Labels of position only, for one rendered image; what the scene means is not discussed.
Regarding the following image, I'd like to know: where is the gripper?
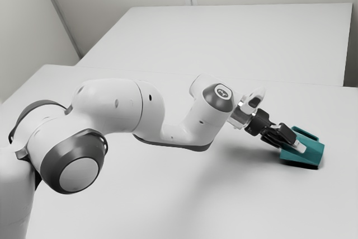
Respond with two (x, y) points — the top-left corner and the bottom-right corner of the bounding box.
(244, 109), (307, 154)

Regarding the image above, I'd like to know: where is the teal faceted mug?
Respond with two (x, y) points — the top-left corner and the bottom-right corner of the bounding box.
(278, 125), (326, 170)

